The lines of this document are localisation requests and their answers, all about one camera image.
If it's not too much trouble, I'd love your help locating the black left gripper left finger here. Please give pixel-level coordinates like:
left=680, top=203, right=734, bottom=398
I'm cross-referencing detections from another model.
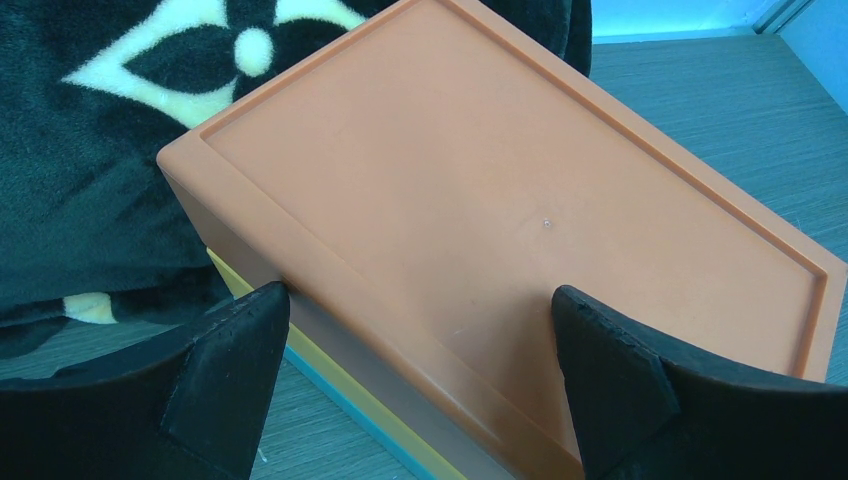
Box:
left=1, top=281, right=290, bottom=479

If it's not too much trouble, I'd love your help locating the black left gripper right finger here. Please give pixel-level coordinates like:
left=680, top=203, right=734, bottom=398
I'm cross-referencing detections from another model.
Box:
left=551, top=285, right=847, bottom=479

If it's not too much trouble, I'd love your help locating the orange drawer organizer box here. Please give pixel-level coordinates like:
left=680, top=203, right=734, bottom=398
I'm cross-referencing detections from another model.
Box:
left=157, top=1, right=847, bottom=479

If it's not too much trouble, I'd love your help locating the black floral blanket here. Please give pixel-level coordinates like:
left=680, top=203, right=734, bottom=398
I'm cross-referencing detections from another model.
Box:
left=0, top=0, right=594, bottom=360

